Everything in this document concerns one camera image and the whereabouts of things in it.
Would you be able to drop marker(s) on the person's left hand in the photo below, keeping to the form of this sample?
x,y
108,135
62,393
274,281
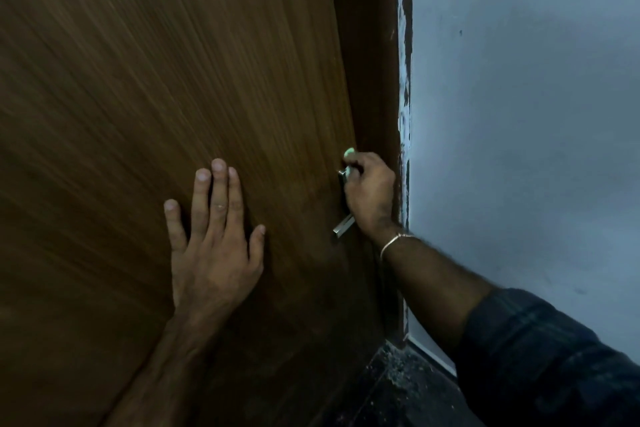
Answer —
x,y
215,266

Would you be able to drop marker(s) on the green cleaning cloth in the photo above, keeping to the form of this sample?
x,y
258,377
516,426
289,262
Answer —
x,y
349,152

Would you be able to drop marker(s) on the person's right hand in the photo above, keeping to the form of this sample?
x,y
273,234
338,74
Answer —
x,y
370,196

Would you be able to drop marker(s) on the brown wooden door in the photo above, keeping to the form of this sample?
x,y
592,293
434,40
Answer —
x,y
150,41

